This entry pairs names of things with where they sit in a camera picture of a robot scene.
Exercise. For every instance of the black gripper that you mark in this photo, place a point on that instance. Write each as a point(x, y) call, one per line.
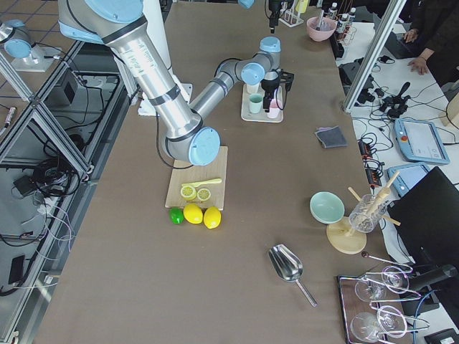
point(267, 87)
point(272, 17)

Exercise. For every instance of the green cup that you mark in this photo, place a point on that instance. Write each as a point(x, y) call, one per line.
point(255, 103)

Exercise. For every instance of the pink cup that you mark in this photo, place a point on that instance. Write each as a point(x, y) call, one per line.
point(274, 109)

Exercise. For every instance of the cream cup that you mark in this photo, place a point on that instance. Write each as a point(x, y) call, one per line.
point(252, 89)

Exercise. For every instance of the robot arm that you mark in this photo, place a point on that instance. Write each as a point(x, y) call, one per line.
point(248, 4)
point(133, 30)

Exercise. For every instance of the cream rabbit tray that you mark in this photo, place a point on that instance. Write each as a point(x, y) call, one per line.
point(261, 116)

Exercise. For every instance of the yellow cup on rack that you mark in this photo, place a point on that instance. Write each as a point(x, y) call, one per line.
point(301, 6)

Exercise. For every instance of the metal tube in bowl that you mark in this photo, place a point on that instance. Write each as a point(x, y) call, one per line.
point(319, 22)

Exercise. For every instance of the pink bowl with ice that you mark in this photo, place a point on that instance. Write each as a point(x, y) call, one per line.
point(326, 28)

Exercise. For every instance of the grey folded cloth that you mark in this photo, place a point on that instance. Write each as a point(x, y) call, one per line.
point(331, 137)

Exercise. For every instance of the wooden cutting board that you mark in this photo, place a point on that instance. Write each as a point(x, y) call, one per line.
point(216, 169)

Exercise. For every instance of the yellow plastic knife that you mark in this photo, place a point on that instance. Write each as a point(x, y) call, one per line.
point(205, 182)

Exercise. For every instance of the lemon slice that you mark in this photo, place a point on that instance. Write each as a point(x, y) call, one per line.
point(188, 192)
point(203, 194)

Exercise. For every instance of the green bowl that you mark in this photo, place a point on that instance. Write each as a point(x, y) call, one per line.
point(326, 207)

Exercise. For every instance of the whole lemon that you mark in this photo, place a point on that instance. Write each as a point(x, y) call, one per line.
point(212, 217)
point(193, 214)

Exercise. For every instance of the green lime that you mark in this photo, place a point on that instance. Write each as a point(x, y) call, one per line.
point(176, 215)

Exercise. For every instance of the glass cup on stand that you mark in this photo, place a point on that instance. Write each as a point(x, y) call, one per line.
point(365, 216)

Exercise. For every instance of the wooden cup tree stand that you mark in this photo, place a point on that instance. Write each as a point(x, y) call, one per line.
point(350, 241)

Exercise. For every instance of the blue teach pendant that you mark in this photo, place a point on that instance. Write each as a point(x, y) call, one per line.
point(419, 141)
point(409, 175)

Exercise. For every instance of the person at desk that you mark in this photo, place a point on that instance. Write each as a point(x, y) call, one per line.
point(434, 29)

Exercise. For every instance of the metal scoop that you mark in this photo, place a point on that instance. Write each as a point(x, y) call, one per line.
point(289, 268)

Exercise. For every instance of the white wire cup rack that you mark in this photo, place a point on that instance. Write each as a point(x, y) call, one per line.
point(289, 16)

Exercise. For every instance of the aluminium frame post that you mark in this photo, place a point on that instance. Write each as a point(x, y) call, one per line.
point(381, 35)

